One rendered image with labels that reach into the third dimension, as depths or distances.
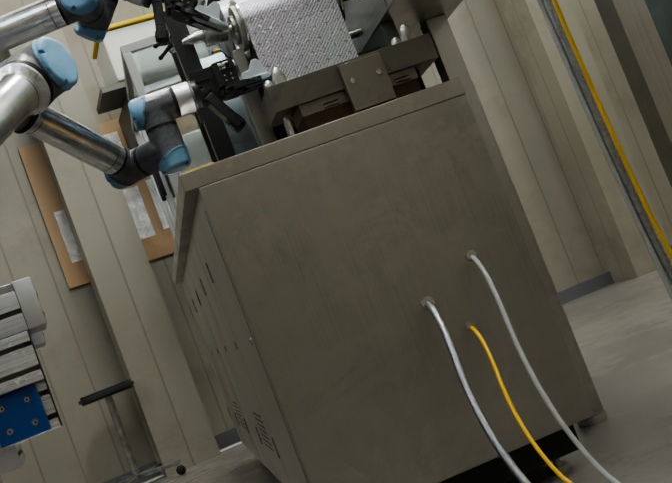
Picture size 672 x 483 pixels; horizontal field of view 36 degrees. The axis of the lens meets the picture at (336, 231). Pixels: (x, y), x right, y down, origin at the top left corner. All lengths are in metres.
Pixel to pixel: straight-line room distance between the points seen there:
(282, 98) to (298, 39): 0.29
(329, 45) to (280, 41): 0.12
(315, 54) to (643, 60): 0.93
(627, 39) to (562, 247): 4.79
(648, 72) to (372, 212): 0.67
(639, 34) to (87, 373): 4.34
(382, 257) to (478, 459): 0.47
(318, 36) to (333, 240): 0.59
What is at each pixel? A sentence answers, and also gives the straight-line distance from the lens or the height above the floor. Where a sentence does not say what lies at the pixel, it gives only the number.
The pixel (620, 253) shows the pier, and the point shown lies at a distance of 6.58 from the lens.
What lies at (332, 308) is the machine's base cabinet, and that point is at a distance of 2.16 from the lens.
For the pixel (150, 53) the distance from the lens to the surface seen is 3.59.
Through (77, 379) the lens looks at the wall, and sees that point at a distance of 5.75.
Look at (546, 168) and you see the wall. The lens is 6.68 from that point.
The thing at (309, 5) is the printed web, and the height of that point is 1.23.
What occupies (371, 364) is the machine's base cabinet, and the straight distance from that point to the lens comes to 2.17.
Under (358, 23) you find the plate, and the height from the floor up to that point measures 1.20.
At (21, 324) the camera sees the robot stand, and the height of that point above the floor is 0.70.
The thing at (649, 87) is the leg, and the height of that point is 0.68.
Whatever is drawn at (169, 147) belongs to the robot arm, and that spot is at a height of 1.01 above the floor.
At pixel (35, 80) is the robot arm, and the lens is 2.12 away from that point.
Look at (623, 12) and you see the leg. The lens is 1.90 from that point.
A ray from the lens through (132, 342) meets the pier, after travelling 5.49.
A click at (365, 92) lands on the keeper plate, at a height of 0.94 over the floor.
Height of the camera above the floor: 0.54
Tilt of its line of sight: 4 degrees up
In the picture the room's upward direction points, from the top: 21 degrees counter-clockwise
